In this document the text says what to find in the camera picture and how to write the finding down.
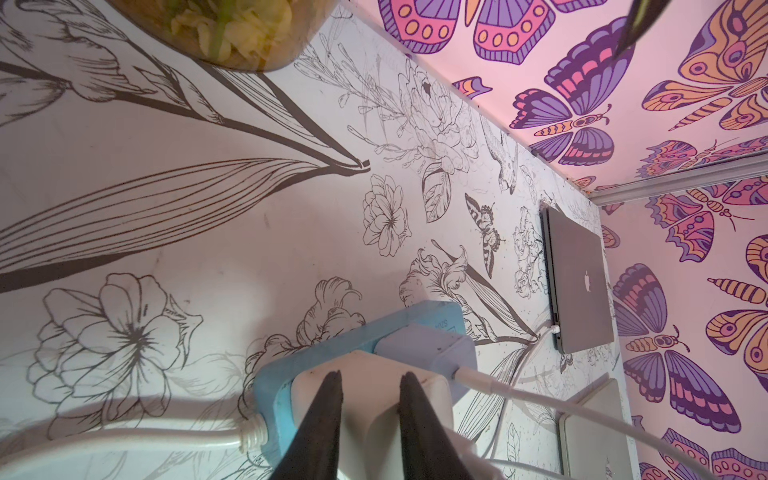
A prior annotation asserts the aluminium frame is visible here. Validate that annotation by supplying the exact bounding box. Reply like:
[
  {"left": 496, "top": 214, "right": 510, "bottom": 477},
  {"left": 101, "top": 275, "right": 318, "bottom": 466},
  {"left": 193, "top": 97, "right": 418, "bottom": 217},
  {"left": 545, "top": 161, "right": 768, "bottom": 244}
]
[{"left": 587, "top": 151, "right": 767, "bottom": 206}]

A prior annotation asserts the white power strip cord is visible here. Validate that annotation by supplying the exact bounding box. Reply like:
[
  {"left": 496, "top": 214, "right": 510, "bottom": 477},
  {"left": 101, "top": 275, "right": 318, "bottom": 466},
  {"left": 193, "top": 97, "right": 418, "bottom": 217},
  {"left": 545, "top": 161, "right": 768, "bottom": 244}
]
[{"left": 0, "top": 413, "right": 270, "bottom": 480}]

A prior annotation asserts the light blue charger adapter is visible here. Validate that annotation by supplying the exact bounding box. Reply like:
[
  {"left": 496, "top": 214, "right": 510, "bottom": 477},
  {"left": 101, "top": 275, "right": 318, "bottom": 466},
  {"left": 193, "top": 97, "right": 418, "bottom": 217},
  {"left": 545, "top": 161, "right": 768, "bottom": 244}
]
[{"left": 374, "top": 324, "right": 477, "bottom": 404}]

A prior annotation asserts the glass vase with plants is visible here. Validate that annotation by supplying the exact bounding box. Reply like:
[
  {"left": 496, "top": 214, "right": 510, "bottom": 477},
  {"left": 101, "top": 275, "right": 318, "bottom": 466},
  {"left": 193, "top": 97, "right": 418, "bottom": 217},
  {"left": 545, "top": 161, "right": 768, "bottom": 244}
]
[{"left": 110, "top": 0, "right": 337, "bottom": 72}]

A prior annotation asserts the silver laptop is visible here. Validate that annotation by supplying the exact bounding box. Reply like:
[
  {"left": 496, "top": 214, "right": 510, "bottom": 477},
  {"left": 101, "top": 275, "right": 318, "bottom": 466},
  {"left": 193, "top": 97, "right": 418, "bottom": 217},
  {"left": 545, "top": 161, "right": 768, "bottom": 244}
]
[{"left": 558, "top": 379, "right": 635, "bottom": 480}]

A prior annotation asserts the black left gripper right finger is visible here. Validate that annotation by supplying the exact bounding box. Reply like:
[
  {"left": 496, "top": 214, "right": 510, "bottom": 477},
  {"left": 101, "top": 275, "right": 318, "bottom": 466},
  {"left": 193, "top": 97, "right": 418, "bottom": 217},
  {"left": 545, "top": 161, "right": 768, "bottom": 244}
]
[{"left": 398, "top": 372, "right": 472, "bottom": 480}]

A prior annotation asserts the white laptop charger brick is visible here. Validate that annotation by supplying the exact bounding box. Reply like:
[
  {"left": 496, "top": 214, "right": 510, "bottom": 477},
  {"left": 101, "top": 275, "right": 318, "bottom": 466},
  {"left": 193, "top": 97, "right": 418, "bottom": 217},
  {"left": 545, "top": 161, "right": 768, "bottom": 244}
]
[{"left": 290, "top": 350, "right": 485, "bottom": 479}]

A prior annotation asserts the white blue-adapter cable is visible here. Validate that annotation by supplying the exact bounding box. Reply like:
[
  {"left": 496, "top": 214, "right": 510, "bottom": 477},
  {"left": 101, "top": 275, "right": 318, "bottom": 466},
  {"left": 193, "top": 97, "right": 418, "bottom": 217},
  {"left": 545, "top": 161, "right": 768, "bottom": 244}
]
[{"left": 451, "top": 367, "right": 721, "bottom": 480}]

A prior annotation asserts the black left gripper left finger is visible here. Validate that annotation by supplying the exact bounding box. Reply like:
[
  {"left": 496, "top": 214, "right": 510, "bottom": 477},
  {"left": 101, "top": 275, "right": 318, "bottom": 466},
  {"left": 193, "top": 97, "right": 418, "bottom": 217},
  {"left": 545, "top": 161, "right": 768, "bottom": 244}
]
[{"left": 270, "top": 371, "right": 343, "bottom": 480}]

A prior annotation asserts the dark grey laptop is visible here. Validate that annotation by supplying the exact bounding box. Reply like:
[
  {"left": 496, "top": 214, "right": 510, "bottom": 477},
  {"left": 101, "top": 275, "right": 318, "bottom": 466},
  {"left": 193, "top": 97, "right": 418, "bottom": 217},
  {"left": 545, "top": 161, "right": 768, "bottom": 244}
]
[{"left": 541, "top": 207, "right": 614, "bottom": 354}]

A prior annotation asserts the teal power strip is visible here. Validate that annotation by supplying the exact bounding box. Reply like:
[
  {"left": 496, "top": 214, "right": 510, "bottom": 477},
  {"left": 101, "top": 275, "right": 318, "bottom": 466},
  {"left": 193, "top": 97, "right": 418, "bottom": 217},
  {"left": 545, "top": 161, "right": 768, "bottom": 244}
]
[{"left": 252, "top": 301, "right": 466, "bottom": 467}]

